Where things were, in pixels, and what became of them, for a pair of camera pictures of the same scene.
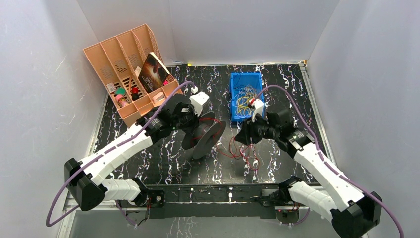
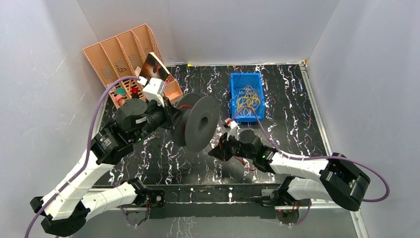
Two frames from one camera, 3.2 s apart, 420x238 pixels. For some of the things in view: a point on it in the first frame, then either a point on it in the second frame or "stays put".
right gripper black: [248, 131] → [225, 145]
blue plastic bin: [244, 87] stays put
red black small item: [135, 95] stays put
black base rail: [209, 201] stays put
